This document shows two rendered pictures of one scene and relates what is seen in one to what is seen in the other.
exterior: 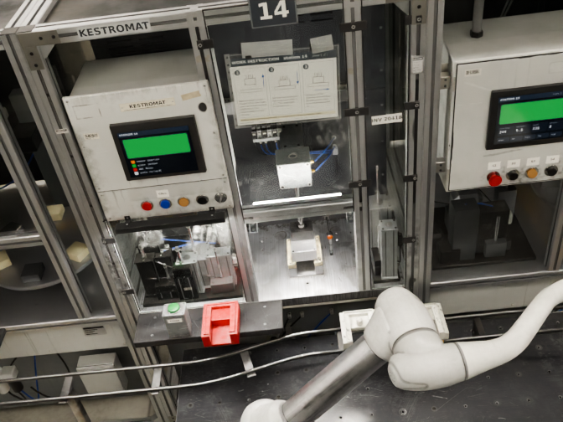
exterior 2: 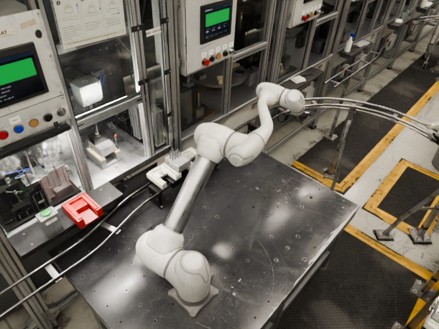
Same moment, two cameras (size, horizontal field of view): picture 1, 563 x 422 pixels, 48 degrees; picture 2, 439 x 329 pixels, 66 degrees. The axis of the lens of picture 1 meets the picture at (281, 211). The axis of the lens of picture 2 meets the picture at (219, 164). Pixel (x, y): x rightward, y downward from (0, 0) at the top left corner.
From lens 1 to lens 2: 0.93 m
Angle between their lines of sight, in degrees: 40
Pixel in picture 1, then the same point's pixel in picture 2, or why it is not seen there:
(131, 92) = not seen: outside the picture
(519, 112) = (212, 18)
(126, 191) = not seen: outside the picture
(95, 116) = not seen: outside the picture
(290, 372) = (130, 223)
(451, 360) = (257, 138)
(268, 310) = (105, 190)
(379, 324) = (209, 142)
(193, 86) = (29, 15)
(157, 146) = (8, 74)
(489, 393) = (232, 179)
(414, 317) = (226, 129)
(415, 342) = (237, 138)
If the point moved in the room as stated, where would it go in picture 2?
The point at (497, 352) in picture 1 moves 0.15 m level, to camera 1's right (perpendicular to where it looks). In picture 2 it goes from (268, 129) to (283, 117)
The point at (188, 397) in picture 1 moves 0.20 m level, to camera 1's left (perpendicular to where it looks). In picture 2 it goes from (76, 273) to (38, 303)
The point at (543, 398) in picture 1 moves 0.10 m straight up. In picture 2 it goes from (253, 170) to (254, 159)
